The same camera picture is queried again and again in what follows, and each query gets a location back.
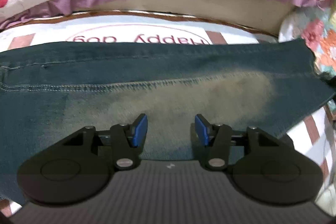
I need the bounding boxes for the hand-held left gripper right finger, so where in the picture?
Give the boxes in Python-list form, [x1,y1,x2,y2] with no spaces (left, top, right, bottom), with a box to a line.
[195,114,280,170]

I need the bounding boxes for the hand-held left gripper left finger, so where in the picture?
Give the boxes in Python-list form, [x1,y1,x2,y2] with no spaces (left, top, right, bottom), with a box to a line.
[62,113,148,170]

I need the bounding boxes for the dark blue faded jeans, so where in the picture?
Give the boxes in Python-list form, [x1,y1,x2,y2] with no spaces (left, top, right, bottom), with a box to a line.
[0,39,336,201]

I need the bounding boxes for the cartoon dog checked rug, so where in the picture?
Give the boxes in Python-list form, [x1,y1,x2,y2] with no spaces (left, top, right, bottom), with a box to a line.
[0,13,336,216]

